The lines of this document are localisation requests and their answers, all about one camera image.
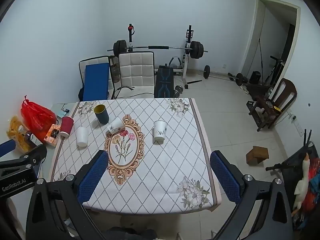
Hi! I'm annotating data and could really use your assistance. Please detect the yellow snack bag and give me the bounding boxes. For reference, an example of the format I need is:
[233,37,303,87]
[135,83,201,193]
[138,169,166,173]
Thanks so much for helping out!
[6,115,30,153]

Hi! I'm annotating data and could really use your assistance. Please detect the blue cushion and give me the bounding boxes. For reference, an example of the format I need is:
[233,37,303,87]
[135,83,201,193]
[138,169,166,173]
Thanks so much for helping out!
[83,63,110,102]

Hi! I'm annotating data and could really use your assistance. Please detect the white padded chair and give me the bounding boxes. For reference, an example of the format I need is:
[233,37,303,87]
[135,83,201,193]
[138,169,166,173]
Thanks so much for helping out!
[117,51,156,99]

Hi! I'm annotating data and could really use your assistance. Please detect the small dumbbell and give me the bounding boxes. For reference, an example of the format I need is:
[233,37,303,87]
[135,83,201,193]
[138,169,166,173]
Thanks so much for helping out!
[173,85,185,98]

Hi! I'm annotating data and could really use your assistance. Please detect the black cable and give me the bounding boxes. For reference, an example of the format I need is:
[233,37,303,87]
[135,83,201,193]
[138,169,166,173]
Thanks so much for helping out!
[114,86,154,99]

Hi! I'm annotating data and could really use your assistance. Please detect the black framed padded chair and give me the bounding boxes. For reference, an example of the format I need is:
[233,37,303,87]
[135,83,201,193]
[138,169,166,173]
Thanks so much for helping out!
[78,55,116,102]

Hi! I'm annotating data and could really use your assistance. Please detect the white cup with flower print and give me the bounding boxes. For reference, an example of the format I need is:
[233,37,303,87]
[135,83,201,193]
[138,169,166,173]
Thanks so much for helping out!
[107,117,125,134]

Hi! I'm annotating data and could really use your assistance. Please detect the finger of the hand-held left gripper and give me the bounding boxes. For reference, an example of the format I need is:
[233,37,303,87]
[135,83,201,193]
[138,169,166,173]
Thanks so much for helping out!
[0,139,16,158]
[0,144,48,178]

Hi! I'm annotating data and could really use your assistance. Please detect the red plastic bag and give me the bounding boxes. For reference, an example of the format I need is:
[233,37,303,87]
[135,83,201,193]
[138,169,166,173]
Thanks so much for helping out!
[20,95,57,138]

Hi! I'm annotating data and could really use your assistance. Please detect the black weight bench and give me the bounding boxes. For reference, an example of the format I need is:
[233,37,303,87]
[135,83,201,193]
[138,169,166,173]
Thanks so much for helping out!
[154,65,175,99]

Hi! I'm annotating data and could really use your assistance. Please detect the door frame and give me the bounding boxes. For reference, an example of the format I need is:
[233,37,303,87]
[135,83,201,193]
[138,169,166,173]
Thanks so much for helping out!
[239,0,301,87]

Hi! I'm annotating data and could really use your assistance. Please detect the long barbell with black plates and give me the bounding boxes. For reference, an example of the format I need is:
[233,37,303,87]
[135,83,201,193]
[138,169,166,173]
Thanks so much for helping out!
[107,40,209,60]

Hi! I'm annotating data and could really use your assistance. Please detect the floral printed tablecloth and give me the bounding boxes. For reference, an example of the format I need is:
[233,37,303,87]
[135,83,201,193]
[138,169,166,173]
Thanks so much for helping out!
[49,97,222,215]

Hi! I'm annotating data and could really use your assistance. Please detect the brown wooden block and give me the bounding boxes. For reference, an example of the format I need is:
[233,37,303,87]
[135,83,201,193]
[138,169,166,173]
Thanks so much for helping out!
[245,145,269,166]

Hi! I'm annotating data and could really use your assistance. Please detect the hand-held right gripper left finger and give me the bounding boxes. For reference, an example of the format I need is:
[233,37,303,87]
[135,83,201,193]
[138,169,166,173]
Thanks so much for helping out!
[26,150,109,240]

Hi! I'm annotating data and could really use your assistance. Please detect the red and blue bag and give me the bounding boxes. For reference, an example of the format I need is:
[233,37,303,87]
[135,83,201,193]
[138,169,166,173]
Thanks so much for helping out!
[306,158,320,213]

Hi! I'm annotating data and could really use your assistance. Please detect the barbell weight bench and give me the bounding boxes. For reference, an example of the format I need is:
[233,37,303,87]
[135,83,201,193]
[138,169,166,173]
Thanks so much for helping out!
[126,24,203,89]

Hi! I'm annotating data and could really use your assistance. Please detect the dark bottle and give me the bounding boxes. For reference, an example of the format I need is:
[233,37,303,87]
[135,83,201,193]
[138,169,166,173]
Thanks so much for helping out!
[24,131,43,148]

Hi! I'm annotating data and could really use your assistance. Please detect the short barbell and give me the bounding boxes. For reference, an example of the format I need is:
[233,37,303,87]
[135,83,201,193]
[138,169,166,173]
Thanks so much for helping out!
[203,65,248,86]

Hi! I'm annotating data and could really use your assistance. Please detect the black bin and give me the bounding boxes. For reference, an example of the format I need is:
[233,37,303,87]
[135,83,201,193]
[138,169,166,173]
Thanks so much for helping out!
[249,70,262,84]

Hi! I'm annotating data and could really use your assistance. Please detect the folded scooter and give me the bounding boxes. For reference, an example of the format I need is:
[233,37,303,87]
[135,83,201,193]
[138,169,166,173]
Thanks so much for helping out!
[264,56,285,86]

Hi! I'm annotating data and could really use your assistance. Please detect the plain white cup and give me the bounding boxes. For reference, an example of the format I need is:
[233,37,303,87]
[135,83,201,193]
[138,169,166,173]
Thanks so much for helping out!
[76,127,89,147]

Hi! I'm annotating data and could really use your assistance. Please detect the orange patterned box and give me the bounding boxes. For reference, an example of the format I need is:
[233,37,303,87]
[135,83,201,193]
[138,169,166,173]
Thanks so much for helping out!
[44,124,62,148]

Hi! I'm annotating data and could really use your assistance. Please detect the white cup with plant print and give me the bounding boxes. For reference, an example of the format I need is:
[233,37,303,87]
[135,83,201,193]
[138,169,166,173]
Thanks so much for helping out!
[153,120,167,142]

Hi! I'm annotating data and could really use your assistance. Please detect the light blue card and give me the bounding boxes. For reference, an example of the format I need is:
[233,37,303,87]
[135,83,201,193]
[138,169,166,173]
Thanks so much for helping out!
[51,103,70,118]

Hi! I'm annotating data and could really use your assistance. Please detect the dark blue cup yellow inside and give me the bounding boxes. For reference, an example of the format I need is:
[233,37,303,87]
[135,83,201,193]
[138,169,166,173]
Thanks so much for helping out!
[94,104,109,125]

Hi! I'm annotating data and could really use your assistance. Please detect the black router antennas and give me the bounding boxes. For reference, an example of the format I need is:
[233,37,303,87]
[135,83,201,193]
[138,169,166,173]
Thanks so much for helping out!
[303,128,313,148]

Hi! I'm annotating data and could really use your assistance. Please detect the dark wooden chair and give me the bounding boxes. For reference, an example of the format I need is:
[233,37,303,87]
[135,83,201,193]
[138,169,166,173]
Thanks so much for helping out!
[246,78,298,132]

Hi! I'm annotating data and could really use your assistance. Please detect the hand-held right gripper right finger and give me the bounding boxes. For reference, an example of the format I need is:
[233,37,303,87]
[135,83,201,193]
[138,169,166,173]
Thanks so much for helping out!
[210,150,294,240]

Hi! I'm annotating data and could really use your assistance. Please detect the red paper cup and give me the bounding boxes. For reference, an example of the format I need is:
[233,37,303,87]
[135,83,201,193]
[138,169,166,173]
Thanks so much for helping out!
[60,116,75,138]

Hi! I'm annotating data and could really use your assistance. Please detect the white rubber chicken toy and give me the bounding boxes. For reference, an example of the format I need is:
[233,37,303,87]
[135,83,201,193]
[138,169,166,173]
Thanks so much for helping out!
[293,152,312,211]

